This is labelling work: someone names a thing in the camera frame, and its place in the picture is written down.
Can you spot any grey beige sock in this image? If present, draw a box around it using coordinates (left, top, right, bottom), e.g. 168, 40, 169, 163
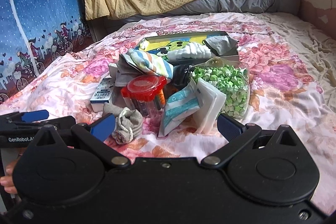
103, 103, 143, 145

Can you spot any striped pastel cloth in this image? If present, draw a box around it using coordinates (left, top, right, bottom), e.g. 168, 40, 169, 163
116, 49, 174, 87

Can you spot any grey face mask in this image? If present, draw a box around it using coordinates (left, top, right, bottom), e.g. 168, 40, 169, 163
204, 35, 238, 56

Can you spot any white quilted baby cloth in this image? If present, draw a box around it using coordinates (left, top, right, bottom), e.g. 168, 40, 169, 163
167, 42, 212, 61

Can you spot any person's left hand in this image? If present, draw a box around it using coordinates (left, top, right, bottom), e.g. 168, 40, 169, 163
1, 159, 19, 195

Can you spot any small blue white milk carton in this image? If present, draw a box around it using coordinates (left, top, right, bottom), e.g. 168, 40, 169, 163
90, 77, 116, 113

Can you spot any clear jar of green stars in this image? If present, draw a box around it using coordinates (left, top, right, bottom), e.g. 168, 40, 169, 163
189, 57, 250, 119

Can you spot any red lid tube container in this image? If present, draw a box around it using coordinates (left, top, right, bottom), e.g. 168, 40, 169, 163
121, 75, 167, 119

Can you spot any floral pink bed sheet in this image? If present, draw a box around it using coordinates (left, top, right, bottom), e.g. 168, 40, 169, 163
1, 13, 335, 214

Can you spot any blue bicycle print curtain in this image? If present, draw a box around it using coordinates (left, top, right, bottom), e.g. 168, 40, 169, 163
1, 0, 93, 101

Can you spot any shallow tray with cartoon print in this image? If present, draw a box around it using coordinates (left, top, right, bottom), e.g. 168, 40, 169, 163
135, 31, 239, 65

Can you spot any grey rolled duvet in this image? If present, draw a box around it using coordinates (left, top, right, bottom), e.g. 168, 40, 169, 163
122, 0, 301, 24

